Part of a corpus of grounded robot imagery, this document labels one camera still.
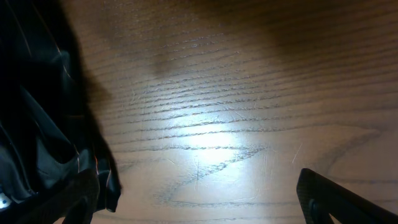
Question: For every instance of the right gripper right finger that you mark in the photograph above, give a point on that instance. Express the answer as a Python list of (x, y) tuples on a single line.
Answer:
[(323, 201)]

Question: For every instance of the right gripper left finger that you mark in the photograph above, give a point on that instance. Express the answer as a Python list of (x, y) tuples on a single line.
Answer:
[(74, 199)]

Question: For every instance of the black patterned jersey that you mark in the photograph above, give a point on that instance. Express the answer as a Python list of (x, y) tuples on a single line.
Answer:
[(48, 133)]

